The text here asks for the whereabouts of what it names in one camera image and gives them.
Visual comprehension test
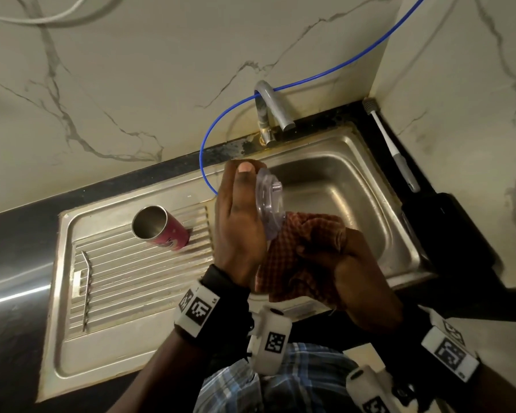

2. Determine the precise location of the person's right hand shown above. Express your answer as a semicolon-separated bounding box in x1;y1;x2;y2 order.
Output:
295;227;404;336

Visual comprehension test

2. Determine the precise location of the person's left hand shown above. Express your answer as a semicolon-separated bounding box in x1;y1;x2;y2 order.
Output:
213;158;268;290

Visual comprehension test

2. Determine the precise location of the clear plastic lid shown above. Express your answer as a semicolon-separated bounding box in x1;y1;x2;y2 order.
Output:
255;167;288;241

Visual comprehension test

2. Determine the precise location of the pink steel tumbler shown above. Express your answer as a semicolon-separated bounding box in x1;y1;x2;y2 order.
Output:
131;205;191;251

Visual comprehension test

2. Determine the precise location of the white bottle brush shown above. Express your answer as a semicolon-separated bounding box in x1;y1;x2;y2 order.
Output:
362;98;421;193

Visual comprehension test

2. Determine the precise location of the bent metal straw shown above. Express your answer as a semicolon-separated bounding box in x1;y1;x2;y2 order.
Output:
80;250;92;333

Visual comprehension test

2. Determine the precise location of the person's right forearm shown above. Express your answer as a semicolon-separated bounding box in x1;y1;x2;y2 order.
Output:
468;365;516;413

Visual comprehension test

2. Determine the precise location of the person's left forearm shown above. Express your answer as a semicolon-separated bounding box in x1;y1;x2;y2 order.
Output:
107;330;212;413

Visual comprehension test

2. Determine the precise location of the thin blue tube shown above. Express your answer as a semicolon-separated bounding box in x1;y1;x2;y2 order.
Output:
199;0;429;196

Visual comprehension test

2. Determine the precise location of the black right wrist band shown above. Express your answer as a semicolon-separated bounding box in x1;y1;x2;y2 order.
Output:
372;303;482;405

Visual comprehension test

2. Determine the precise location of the blue plaid clothing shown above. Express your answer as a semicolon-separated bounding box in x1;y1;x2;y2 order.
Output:
193;342;362;413

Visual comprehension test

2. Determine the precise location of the metal faucet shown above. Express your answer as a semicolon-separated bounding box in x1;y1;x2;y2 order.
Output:
254;79;296;147

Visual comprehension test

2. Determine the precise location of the stainless steel sink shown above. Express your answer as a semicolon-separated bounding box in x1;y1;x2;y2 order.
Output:
35;122;439;403

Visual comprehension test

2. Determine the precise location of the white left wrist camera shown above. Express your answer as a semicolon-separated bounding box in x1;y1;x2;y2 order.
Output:
246;307;293;377

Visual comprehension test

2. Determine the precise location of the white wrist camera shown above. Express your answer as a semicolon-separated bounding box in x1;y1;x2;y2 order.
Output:
346;365;403;413
246;307;293;377

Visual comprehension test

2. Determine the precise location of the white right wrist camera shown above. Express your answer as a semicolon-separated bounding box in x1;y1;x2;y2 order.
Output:
346;365;403;413

